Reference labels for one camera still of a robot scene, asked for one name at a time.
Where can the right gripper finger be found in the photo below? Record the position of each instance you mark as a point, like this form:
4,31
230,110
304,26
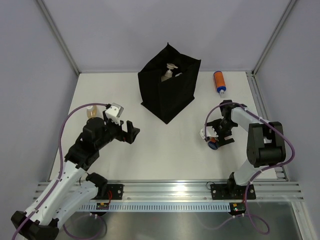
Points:
215,124
221,141

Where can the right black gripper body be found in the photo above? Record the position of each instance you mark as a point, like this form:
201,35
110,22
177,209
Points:
225,129

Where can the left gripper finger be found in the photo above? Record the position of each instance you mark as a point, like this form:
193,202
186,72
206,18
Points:
131,133
105,118

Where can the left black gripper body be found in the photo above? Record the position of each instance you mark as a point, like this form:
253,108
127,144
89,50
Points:
112,132

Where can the orange tube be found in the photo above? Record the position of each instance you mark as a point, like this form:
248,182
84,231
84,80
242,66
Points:
212,143
219,83

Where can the amber liquid clear bottle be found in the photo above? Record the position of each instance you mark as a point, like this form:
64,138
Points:
93,111

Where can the beige pump bottle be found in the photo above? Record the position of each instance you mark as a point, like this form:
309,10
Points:
169,73

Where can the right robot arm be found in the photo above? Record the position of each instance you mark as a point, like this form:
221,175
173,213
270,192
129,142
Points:
265,148

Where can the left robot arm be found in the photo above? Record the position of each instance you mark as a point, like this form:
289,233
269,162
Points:
44,218

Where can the black canvas bag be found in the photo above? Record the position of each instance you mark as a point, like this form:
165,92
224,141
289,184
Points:
168,98

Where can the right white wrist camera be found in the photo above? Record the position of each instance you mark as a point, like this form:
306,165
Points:
208,133

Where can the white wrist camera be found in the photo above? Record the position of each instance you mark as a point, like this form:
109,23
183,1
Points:
208,133
113,113

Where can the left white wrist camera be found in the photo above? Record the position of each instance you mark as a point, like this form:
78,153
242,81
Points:
113,113

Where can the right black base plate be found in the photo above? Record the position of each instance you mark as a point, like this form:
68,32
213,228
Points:
223,192

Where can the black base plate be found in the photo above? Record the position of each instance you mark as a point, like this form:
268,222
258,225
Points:
113,191
223,192

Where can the aluminium front rail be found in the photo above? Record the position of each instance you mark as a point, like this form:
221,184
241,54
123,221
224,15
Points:
198,191

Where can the aluminium rail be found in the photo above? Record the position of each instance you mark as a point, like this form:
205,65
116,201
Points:
262,112
198,191

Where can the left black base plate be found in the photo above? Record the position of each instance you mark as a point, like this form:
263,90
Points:
113,191

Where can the right side aluminium rail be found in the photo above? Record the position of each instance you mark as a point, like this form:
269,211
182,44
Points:
262,112

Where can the white slotted cable duct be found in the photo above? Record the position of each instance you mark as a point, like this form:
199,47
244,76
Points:
156,207

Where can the left aluminium corner post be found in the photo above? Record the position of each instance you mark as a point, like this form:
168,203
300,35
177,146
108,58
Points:
44,10

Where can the aluminium corner post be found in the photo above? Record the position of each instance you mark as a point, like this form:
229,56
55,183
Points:
278,28
44,10

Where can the right aluminium corner post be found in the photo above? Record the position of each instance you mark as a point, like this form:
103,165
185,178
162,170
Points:
278,28

